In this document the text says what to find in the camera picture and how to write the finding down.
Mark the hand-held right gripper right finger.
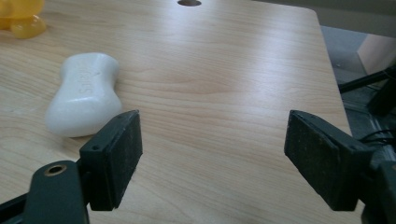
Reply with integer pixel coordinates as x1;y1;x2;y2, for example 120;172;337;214
283;109;376;212

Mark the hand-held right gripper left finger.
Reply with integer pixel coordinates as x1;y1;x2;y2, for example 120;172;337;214
78;109;144;212

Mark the white soap bar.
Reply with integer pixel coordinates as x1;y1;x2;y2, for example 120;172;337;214
44;52;123;138

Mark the black metal stand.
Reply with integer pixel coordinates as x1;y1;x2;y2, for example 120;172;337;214
337;63;396;117

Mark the yellow translucent plastic toy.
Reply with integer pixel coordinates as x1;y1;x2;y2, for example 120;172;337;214
0;0;48;40

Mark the black cable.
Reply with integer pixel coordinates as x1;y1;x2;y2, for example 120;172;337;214
358;128;396;147

